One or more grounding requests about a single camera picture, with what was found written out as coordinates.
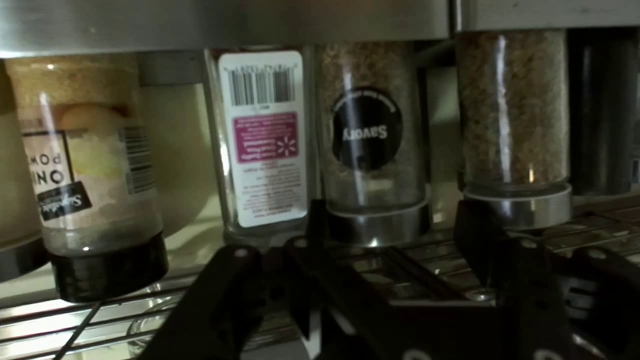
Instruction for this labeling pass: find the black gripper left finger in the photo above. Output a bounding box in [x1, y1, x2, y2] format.
[136, 197, 427, 360]

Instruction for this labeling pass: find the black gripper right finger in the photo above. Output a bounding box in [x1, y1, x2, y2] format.
[455, 197, 640, 360]

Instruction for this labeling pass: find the savory spice jar steel cap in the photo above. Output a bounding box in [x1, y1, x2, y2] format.
[314, 42, 433, 248]

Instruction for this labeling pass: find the long steel spice shelf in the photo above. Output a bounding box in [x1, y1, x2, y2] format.
[466, 191, 640, 267]
[451, 0, 640, 34]

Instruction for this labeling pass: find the short steel spice shelf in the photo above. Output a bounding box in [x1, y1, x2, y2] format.
[0, 197, 468, 360]
[0, 0, 453, 60]

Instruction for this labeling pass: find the spice bottle pink barcode label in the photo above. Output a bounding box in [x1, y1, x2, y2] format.
[201, 45, 319, 246]

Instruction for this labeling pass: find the onion powder bottle black cap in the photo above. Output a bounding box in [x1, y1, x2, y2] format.
[3, 55, 169, 303]

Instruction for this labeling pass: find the dark spice jar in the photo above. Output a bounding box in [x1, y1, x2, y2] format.
[565, 26, 640, 202]

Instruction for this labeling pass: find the glass spice jar steel cap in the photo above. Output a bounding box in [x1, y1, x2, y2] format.
[453, 27, 576, 232]

